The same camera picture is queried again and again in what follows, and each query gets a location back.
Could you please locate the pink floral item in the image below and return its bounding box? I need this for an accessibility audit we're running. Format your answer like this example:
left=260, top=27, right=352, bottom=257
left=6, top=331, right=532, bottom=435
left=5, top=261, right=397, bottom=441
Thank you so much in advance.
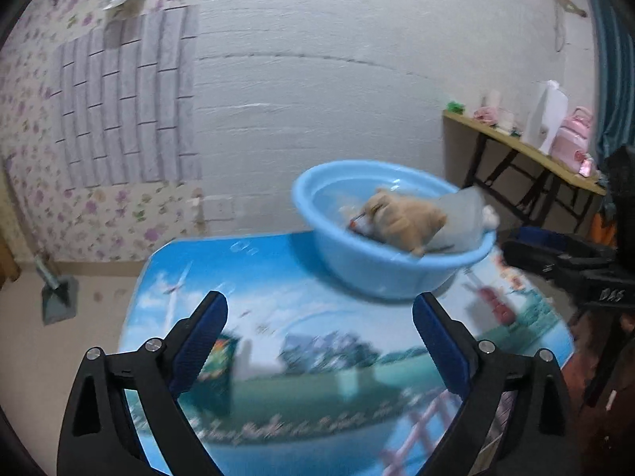
left=473, top=106, right=499, bottom=127

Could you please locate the pink thermos bottle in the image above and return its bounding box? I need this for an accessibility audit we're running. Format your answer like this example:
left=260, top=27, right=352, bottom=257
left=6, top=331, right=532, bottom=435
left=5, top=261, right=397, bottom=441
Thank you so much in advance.
left=550, top=106, right=593, bottom=173

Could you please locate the white electric kettle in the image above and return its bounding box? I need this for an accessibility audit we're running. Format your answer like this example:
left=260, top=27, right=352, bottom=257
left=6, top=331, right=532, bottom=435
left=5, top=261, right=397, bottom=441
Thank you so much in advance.
left=521, top=80, right=568, bottom=155

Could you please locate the white wall socket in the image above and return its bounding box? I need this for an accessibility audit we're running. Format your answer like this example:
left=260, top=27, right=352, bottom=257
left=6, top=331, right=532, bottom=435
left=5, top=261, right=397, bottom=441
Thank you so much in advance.
left=202, top=196, right=235, bottom=221

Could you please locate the light blue plastic basin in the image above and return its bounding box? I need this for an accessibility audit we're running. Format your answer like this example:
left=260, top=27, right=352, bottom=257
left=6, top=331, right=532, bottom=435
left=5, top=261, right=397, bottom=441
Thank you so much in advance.
left=292, top=160, right=496, bottom=300

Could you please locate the dark green snack packet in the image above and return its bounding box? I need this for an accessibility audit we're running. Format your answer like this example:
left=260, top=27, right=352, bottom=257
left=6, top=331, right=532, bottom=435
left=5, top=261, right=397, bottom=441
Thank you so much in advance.
left=192, top=334, right=239, bottom=417

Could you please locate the green small box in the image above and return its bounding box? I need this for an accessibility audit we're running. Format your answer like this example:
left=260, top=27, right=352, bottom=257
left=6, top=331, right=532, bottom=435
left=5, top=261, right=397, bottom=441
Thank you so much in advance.
left=446, top=101, right=465, bottom=115

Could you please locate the yellow top side table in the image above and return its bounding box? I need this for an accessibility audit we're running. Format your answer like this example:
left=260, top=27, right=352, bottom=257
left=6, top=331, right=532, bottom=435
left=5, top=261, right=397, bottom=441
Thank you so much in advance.
left=443, top=109, right=606, bottom=233

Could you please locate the tan plush dog toy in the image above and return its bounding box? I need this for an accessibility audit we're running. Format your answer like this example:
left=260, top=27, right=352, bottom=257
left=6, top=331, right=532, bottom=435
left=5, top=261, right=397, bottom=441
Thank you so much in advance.
left=348, top=188, right=448, bottom=258

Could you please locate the teal curtain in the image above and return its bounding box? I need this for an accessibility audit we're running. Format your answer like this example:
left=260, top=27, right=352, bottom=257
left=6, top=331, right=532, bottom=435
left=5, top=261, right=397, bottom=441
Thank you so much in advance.
left=590, top=0, right=634, bottom=165

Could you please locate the white tall cup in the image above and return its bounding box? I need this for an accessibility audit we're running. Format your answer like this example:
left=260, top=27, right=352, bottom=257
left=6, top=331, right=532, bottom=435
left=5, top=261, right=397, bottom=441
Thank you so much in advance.
left=482, top=89, right=502, bottom=109

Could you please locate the grey dustpan with handle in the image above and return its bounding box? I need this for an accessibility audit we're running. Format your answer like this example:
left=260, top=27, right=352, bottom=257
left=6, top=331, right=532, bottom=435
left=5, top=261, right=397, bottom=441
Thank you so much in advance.
left=1, top=159, right=79, bottom=326

